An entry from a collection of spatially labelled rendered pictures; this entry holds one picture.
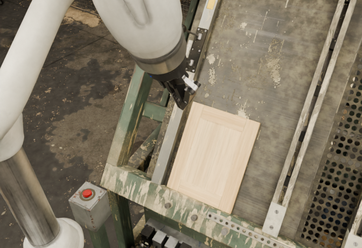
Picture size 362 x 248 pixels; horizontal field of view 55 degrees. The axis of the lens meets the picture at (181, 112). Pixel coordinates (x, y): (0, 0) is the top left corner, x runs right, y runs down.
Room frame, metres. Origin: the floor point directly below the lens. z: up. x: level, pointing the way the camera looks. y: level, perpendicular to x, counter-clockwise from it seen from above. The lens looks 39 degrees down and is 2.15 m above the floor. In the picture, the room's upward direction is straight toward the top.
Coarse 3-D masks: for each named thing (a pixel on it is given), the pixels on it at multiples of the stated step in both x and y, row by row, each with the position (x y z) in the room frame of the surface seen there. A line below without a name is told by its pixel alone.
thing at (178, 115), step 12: (216, 0) 1.48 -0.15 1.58; (204, 12) 1.47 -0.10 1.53; (216, 12) 1.48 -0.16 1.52; (204, 24) 1.43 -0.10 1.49; (204, 48) 1.38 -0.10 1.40; (180, 120) 1.18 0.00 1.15; (168, 132) 1.15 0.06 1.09; (168, 144) 1.12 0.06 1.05; (168, 156) 1.08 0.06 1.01; (156, 168) 1.06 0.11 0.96; (168, 168) 1.07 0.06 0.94; (156, 180) 1.02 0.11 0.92
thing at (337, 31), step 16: (352, 0) 1.26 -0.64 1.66; (336, 16) 1.24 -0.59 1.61; (336, 32) 1.23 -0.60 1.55; (336, 48) 1.15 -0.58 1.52; (320, 64) 1.13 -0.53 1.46; (320, 80) 1.12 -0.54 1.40; (320, 96) 1.05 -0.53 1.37; (304, 112) 1.03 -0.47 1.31; (304, 128) 1.01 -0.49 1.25; (304, 144) 0.94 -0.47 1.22; (288, 160) 0.92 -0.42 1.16; (288, 176) 0.88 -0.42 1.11; (288, 192) 0.84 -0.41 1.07; (272, 208) 0.81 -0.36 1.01; (272, 224) 0.77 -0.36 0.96
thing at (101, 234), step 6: (102, 228) 0.93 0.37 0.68; (90, 234) 0.91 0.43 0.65; (96, 234) 0.89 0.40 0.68; (102, 234) 0.92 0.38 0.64; (96, 240) 0.90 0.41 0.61; (102, 240) 0.91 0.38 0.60; (108, 240) 0.94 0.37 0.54; (96, 246) 0.91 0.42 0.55; (102, 246) 0.90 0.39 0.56; (108, 246) 0.93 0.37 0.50
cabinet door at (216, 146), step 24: (192, 120) 1.18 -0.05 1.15; (216, 120) 1.15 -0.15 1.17; (240, 120) 1.12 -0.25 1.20; (192, 144) 1.10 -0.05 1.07; (216, 144) 1.08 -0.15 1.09; (240, 144) 1.05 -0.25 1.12; (192, 168) 1.03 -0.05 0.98; (216, 168) 1.01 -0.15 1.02; (240, 168) 0.98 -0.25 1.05; (192, 192) 0.96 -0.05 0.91; (216, 192) 0.94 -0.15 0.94
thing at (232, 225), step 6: (210, 216) 0.85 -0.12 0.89; (216, 216) 0.84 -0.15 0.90; (222, 222) 0.82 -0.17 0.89; (228, 222) 0.82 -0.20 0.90; (234, 228) 0.80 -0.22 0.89; (240, 228) 0.79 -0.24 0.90; (246, 228) 0.79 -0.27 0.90; (246, 234) 0.77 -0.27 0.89; (252, 234) 0.77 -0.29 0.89; (258, 234) 0.76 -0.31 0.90; (258, 240) 0.74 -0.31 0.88; (264, 240) 0.74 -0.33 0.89; (270, 240) 0.73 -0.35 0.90; (270, 246) 0.72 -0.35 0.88; (276, 246) 0.71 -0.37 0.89; (282, 246) 0.71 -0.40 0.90; (288, 246) 0.71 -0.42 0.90
